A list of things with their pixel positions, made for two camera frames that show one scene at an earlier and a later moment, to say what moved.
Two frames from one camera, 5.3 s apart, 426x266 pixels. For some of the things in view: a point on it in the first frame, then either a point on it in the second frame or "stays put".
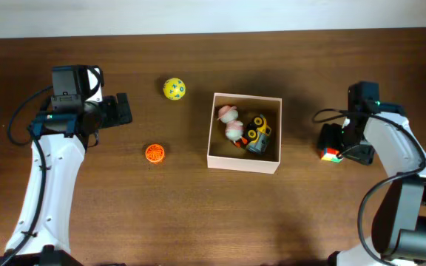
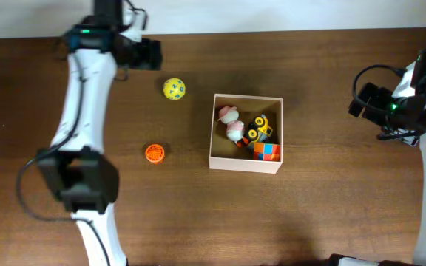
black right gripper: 328,135 -> 379,94
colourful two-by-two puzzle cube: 330,154 -> 266,151
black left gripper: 113,103 -> 153,57
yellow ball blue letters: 174,89 stays put
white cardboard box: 222,154 stays put
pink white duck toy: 234,129 stays put
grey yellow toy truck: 257,134 stays put
